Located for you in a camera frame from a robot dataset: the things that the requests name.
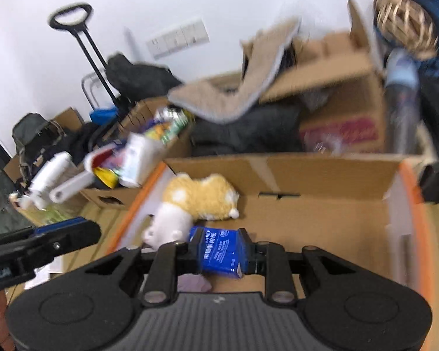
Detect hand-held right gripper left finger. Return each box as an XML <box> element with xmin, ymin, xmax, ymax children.
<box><xmin>72</xmin><ymin>228</ymin><xmax>206</xmax><ymax>307</ymax></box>

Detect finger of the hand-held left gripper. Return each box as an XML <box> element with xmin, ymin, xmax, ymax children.
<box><xmin>21</xmin><ymin>216</ymin><xmax>102</xmax><ymax>264</ymax></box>

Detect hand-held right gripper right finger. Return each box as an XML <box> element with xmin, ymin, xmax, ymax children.
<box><xmin>238</xmin><ymin>228</ymin><xmax>366</xmax><ymax>306</ymax></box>

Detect blue tissue packet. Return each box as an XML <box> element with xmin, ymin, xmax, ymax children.
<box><xmin>188</xmin><ymin>227</ymin><xmax>247</xmax><ymax>279</ymax></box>

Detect orange-edged cardboard box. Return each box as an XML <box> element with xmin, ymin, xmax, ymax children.
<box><xmin>104</xmin><ymin>154</ymin><xmax>437</xmax><ymax>351</ymax></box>

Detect person's left hand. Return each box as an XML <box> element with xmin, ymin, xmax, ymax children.
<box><xmin>0</xmin><ymin>292</ymin><xmax>16</xmax><ymax>351</ymax></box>

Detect pale purple plush toy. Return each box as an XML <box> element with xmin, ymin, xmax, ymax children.
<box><xmin>177</xmin><ymin>274</ymin><xmax>213</xmax><ymax>294</ymax></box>

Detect white paper sheets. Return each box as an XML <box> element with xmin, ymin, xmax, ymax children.
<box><xmin>32</xmin><ymin>258</ymin><xmax>64</xmax><ymax>283</ymax></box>

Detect yellow and white plush dog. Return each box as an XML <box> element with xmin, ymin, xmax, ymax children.
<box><xmin>143</xmin><ymin>173</ymin><xmax>242</xmax><ymax>250</ymax></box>

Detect cardboard box of snacks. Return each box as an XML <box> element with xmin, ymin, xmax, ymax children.
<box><xmin>80</xmin><ymin>98</ymin><xmax>195</xmax><ymax>210</ymax></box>

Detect yellow snack packet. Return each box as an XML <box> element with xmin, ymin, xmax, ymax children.
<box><xmin>94</xmin><ymin>167</ymin><xmax>119</xmax><ymax>190</ymax></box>

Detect red and white case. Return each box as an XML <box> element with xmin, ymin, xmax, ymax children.
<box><xmin>83</xmin><ymin>143</ymin><xmax>119</xmax><ymax>173</ymax></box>

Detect pile of black clothes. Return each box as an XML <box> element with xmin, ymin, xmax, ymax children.
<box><xmin>63</xmin><ymin>121</ymin><xmax>112</xmax><ymax>155</ymax></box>

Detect white tissue pack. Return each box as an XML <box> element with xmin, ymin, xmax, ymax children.
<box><xmin>118</xmin><ymin>133</ymin><xmax>166</xmax><ymax>188</ymax></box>

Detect dark grey backpack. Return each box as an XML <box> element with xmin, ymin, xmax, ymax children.
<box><xmin>11</xmin><ymin>113</ymin><xmax>69</xmax><ymax>184</ymax></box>

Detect small plain cardboard box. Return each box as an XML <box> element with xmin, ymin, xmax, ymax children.
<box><xmin>50</xmin><ymin>107</ymin><xmax>85</xmax><ymax>133</ymax></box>

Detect black folded clothing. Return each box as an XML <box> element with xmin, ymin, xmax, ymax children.
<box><xmin>189</xmin><ymin>103</ymin><xmax>305</xmax><ymax>156</ymax></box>

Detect green snack packets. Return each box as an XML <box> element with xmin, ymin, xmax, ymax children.
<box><xmin>142</xmin><ymin>105</ymin><xmax>191</xmax><ymax>146</ymax></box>

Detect small blue box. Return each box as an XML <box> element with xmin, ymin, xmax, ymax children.
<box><xmin>89</xmin><ymin>107</ymin><xmax>118</xmax><ymax>125</ymax></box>

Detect crumpled clear plastic bag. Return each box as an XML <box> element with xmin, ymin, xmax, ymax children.
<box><xmin>303</xmin><ymin>130</ymin><xmax>346</xmax><ymax>155</ymax></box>

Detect beige fleece mat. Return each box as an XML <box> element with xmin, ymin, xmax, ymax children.
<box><xmin>167</xmin><ymin>16</ymin><xmax>303</xmax><ymax>124</ymax></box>

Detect black bag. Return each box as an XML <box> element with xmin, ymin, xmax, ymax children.
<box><xmin>105</xmin><ymin>53</ymin><xmax>184</xmax><ymax>104</ymax></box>

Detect red-printed cardboard box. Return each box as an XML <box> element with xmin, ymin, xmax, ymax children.
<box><xmin>241</xmin><ymin>0</ymin><xmax>393</xmax><ymax>154</ymax></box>

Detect clear plastic water bottle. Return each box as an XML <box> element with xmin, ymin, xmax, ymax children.
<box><xmin>383</xmin><ymin>49</ymin><xmax>422</xmax><ymax>155</ymax></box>

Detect black suitcase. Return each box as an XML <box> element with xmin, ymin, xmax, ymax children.
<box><xmin>418</xmin><ymin>76</ymin><xmax>439</xmax><ymax>202</ymax></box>

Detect woven wicker ball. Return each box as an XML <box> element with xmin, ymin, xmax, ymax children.
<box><xmin>373</xmin><ymin>0</ymin><xmax>439</xmax><ymax>60</ymax></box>

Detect white metal trolley frame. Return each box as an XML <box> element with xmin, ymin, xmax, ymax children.
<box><xmin>80</xmin><ymin>72</ymin><xmax>108</xmax><ymax>107</ymax></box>

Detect black trolley handle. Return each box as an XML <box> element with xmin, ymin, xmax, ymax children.
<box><xmin>49</xmin><ymin>4</ymin><xmax>122</xmax><ymax>115</ymax></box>

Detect white wall socket panel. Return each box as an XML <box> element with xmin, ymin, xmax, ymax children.
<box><xmin>145</xmin><ymin>18</ymin><xmax>210</xmax><ymax>60</ymax></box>

